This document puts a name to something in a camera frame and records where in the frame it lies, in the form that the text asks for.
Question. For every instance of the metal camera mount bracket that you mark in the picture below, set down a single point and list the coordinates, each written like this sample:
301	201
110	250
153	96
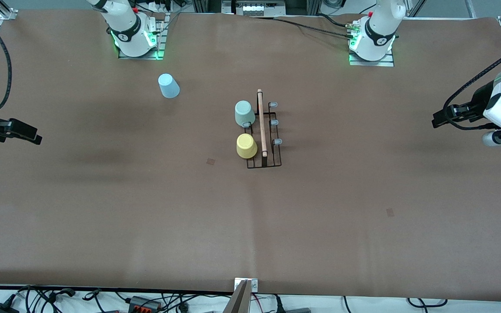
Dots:
242	298

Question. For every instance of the black orange connector block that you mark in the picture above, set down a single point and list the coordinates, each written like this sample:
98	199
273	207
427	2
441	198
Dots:
144	303

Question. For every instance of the white power strip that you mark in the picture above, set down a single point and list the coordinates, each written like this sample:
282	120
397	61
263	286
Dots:
259	8

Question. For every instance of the pale green plastic cup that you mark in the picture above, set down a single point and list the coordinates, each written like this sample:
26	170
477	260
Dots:
245	113

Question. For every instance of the black power adapter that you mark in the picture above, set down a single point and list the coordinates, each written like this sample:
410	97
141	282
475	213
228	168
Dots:
0	308

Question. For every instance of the black plug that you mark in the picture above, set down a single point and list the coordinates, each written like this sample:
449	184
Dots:
278	305

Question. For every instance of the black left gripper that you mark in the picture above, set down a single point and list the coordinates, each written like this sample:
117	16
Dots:
478	104

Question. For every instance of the brown table mat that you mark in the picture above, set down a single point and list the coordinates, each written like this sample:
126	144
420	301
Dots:
250	217

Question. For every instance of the yellow plastic cup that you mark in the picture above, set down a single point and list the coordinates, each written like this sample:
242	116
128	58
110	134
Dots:
246	146

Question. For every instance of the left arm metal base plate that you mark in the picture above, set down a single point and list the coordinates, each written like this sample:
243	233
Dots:
385	63

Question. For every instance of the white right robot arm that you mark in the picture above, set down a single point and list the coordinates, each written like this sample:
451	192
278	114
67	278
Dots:
126	26

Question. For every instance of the light blue plastic cup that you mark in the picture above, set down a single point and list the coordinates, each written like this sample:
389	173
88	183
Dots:
169	86

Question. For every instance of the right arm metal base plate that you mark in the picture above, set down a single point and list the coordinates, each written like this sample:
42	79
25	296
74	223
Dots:
162	39

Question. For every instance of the black equipment frame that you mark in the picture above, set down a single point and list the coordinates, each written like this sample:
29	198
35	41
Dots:
302	6

